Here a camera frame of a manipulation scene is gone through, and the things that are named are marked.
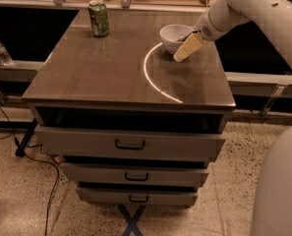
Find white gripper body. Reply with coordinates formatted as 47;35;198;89
197;0;250;41

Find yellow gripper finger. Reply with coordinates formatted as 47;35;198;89
173;33;204;62

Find black rxbar chocolate bar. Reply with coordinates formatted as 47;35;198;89
176;31;196;42

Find white bowl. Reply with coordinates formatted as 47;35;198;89
159;25;194;54

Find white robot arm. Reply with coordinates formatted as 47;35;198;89
195;0;292;236

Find green soda can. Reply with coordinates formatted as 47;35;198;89
88;0;109;37

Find grey drawer cabinet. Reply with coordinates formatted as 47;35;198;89
24;11;235;193

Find top grey drawer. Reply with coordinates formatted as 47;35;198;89
35;126;225;161

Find grey drawer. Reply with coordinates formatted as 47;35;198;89
61;162;208;188
35;126;225;161
76;187;198;207

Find middle grey drawer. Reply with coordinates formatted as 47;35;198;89
61;162;208;188

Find bottom grey drawer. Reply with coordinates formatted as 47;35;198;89
76;187;198;207

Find clear water bottle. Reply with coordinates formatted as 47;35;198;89
0;41;13;66

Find black table leg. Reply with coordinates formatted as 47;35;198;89
15;119;37;157

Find black floor cable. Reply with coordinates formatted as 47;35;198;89
0;91;61;236

